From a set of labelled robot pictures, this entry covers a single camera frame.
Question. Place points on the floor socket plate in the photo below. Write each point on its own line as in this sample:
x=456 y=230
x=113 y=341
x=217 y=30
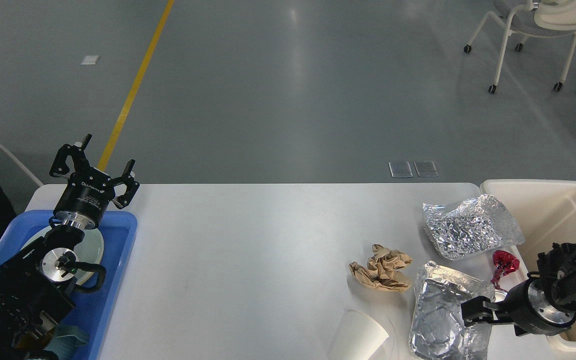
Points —
x=426 y=169
x=400 y=169

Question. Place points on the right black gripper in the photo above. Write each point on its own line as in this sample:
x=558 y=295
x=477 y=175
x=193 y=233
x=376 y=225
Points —
x=526 y=305

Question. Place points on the white paper cup lying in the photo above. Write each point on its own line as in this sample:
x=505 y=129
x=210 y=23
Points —
x=357 y=337

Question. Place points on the teal mug yellow inside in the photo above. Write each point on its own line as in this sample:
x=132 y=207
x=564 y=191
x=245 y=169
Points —
x=60 y=343

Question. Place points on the red foil wrapper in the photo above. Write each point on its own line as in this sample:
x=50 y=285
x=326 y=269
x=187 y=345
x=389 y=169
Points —
x=505 y=263

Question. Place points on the white office chair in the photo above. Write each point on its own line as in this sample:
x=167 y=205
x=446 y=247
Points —
x=530 y=19

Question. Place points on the aluminium foil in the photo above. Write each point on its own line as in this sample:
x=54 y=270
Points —
x=473 y=226

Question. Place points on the brown paper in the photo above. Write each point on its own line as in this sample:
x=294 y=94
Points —
x=383 y=270

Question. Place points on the blue plastic tray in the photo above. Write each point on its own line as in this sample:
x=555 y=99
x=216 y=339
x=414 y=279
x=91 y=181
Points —
x=93 y=312

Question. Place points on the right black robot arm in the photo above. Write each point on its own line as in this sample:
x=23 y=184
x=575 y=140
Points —
x=557 y=271

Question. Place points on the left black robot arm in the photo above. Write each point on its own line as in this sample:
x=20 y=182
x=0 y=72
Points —
x=73 y=272

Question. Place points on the floor socket plate right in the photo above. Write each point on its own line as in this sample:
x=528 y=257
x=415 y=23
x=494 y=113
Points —
x=426 y=169

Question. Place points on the floor socket plate left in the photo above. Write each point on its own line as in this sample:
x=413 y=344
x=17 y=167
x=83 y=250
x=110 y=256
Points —
x=400 y=169

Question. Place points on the foil tray container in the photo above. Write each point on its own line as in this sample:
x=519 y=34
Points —
x=438 y=331

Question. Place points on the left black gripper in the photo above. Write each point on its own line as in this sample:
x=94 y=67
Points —
x=89 y=190

